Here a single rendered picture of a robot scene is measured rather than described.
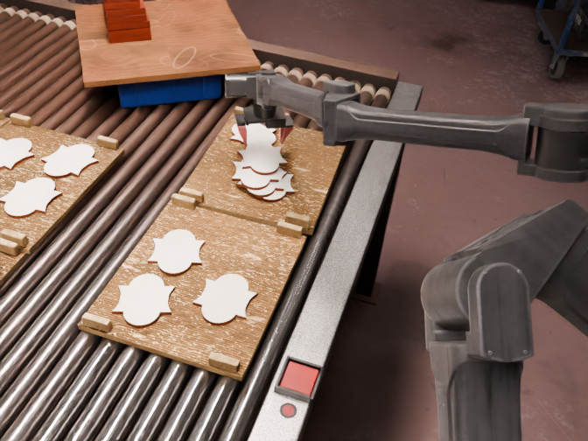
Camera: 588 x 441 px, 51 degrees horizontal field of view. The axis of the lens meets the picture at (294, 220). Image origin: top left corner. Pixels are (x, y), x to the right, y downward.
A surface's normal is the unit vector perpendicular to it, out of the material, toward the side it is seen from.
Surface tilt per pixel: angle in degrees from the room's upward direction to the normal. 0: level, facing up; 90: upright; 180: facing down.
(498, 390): 47
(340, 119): 72
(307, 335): 0
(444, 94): 0
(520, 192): 0
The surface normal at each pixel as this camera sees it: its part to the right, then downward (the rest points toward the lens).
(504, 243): 0.14, -0.18
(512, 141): -0.48, 0.29
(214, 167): 0.06, -0.74
